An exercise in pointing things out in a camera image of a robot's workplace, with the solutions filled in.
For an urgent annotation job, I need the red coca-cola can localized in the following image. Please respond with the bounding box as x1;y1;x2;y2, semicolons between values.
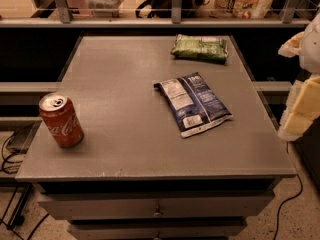
39;92;84;148

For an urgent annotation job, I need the grey drawer cabinet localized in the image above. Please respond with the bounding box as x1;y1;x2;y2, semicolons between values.
17;36;296;240

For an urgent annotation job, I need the black bag background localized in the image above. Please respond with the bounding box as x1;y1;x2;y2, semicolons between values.
135;0;209;18

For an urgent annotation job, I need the black cables left floor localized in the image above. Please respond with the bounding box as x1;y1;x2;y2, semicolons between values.
0;123;50;240

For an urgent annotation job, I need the green jalapeno chip bag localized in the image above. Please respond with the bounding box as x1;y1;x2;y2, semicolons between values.
171;34;228;64

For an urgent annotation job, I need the grey metal shelf rail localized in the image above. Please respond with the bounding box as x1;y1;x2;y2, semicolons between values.
0;0;319;28

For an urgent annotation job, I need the black floor cable right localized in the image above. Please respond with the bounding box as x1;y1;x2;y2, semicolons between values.
271;140;304;240

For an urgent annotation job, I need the blue chip bag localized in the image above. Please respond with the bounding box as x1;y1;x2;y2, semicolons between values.
154;72;233;138

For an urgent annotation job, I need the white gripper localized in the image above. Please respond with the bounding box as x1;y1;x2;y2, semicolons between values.
278;14;320;142

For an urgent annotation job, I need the clear plastic container background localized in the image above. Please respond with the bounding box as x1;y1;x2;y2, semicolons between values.
86;0;124;18

